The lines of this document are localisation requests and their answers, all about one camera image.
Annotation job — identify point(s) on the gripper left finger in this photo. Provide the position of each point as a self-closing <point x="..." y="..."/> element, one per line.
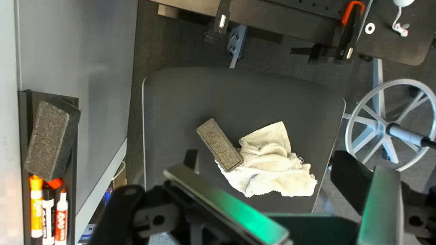
<point x="226" y="208"/>

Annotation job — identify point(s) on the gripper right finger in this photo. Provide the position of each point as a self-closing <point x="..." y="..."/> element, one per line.
<point x="381" y="208"/>

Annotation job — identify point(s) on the white cloth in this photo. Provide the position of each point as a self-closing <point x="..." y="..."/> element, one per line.
<point x="267" y="163"/>

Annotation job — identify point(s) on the grey felt whiteboard eraser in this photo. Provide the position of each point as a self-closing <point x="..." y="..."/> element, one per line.
<point x="219" y="144"/>

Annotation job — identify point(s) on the grey office chair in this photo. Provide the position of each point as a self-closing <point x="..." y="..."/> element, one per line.
<point x="253" y="99"/>

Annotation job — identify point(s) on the orange whiteboard marker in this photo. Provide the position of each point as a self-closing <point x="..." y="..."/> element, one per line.
<point x="35" y="208"/>

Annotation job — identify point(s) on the black backed whiteboard eraser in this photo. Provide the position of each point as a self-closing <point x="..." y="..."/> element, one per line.
<point x="48" y="140"/>

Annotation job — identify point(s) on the white spoked wheel base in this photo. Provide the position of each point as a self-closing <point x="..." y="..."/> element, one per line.
<point x="376" y="129"/>

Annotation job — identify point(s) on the black bar clamp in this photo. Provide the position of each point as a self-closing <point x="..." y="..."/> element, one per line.
<point x="221" y="20"/>

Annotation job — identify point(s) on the light blue bracket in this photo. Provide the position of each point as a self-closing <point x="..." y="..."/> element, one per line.
<point x="237" y="42"/>

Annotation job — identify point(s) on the black robot mount table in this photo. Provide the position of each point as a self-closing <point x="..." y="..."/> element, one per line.
<point x="290" y="18"/>

